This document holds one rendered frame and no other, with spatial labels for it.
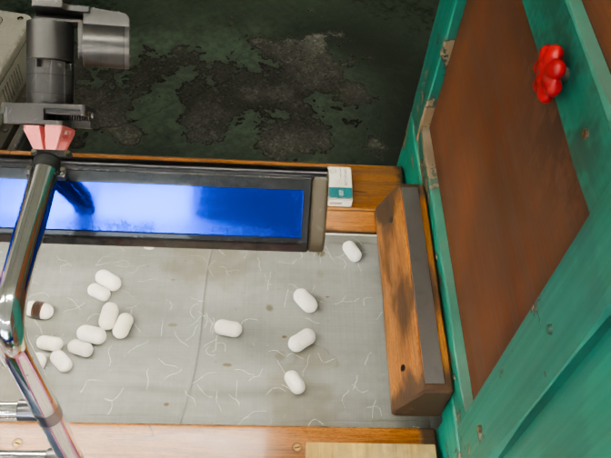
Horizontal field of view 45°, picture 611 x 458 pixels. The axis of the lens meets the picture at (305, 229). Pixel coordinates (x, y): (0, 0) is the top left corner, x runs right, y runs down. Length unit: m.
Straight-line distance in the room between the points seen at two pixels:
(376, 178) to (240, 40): 1.50
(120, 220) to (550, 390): 0.38
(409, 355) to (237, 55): 1.75
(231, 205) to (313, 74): 1.80
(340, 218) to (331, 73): 1.41
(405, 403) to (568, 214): 0.35
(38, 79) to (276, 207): 0.43
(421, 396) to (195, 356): 0.30
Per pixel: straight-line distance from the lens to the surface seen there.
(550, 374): 0.59
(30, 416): 0.70
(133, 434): 0.89
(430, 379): 0.83
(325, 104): 2.32
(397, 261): 0.92
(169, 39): 2.54
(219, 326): 0.95
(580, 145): 0.55
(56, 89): 0.97
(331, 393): 0.93
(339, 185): 1.06
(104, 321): 0.97
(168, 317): 0.98
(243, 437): 0.88
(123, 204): 0.65
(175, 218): 0.65
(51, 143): 0.96
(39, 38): 0.98
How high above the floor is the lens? 1.58
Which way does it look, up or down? 53 degrees down
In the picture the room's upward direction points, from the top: 7 degrees clockwise
